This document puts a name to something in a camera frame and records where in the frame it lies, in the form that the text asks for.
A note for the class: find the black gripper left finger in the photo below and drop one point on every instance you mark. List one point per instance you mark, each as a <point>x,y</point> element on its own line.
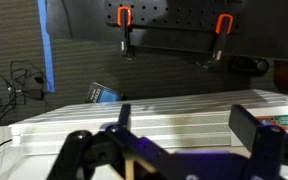
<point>84,150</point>

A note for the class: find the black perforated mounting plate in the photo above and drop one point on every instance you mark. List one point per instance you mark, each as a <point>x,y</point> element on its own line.
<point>170,13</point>

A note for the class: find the black caster wheel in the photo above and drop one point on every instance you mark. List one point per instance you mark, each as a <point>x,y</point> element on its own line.
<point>255,65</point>

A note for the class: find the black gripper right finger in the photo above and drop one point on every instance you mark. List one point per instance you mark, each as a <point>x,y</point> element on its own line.
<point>267,150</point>

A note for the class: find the blue tape strip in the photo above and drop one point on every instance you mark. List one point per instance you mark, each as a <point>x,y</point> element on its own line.
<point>45,43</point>

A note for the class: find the black pegboard panel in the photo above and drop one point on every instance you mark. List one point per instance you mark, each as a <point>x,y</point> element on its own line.
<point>270,33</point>

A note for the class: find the orange black clamp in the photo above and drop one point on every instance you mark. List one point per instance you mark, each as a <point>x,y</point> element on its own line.
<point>221,36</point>
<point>125,33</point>

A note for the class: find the black power adapter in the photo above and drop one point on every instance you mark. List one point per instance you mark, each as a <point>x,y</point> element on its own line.
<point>34,94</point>

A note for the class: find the blue cover book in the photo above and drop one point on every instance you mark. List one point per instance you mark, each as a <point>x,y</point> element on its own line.
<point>107,95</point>

